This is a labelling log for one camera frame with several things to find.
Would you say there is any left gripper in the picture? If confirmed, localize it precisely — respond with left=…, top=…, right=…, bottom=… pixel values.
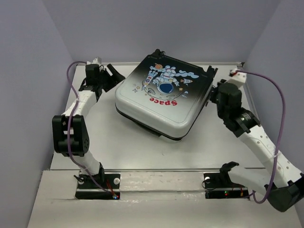
left=97, top=64, right=125, bottom=92

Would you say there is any black and white suitcase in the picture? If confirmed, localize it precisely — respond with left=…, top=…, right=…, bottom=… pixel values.
left=115, top=49, right=218, bottom=141

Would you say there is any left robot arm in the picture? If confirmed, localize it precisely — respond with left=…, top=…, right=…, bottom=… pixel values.
left=52, top=62, right=125, bottom=188

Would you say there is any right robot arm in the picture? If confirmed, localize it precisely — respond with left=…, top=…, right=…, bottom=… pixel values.
left=210, top=79, right=304, bottom=212

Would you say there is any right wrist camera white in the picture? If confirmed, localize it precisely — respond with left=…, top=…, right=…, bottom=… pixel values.
left=228, top=68, right=247, bottom=89

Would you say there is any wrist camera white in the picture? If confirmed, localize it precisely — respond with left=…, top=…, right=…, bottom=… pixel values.
left=228, top=68, right=247, bottom=89
left=86, top=57, right=102, bottom=67

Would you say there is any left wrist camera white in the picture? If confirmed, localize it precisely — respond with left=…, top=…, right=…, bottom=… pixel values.
left=86, top=57, right=102, bottom=67

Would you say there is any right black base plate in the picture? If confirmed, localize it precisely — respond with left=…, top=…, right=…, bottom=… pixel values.
left=201, top=172, right=251, bottom=200

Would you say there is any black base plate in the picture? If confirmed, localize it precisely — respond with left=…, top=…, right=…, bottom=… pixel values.
left=74, top=173, right=121, bottom=200
left=201, top=172, right=251, bottom=200

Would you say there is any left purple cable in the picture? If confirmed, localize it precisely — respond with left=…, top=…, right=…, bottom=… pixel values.
left=66, top=61, right=114, bottom=197

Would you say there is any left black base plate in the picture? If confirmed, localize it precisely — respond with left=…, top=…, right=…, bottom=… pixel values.
left=74, top=173, right=121, bottom=200

